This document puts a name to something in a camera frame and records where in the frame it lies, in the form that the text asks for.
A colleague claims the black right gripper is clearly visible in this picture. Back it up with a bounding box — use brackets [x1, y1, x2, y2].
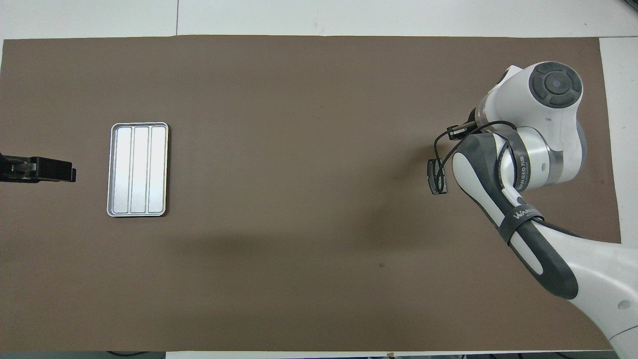
[460, 111, 480, 138]

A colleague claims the silver metal tray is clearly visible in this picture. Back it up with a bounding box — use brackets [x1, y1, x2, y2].
[107, 122, 169, 217]

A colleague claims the rectangular dark brake pad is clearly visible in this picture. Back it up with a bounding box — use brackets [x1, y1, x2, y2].
[427, 159, 448, 195]

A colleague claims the brown table mat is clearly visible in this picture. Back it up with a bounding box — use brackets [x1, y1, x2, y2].
[0, 35, 634, 352]

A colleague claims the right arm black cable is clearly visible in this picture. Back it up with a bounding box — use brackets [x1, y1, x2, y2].
[434, 120, 524, 195]

